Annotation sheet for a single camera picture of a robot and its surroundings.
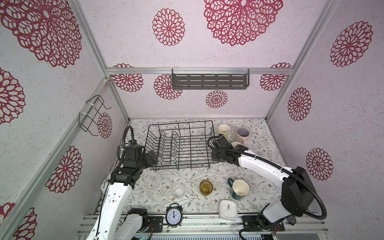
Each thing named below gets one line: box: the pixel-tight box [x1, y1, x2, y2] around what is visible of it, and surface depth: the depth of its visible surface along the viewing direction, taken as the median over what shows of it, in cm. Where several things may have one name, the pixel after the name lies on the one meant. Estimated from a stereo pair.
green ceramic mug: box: [218, 124, 230, 140], surface depth 105 cm
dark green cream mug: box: [227, 177, 250, 200], surface depth 80 cm
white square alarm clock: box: [219, 199, 238, 222], surface depth 77 cm
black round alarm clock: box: [165, 203, 183, 228], surface depth 76 cm
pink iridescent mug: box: [234, 127, 250, 146], surface depth 100 cm
